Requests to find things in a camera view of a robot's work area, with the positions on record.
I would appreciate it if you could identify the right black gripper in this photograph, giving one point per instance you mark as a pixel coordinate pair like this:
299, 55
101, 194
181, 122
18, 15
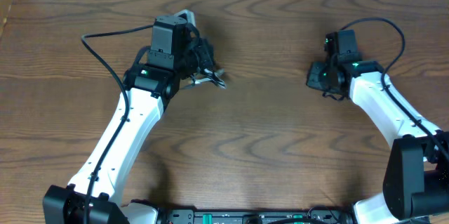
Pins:
312, 79

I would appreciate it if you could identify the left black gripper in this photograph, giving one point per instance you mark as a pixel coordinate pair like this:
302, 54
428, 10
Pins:
204, 57

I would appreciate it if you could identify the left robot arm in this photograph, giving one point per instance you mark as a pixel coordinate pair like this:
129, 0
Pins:
94, 195

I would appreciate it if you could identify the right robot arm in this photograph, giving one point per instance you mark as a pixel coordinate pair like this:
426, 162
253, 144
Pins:
415, 183

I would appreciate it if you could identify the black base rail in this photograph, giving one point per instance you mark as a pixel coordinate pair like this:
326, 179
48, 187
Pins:
191, 215

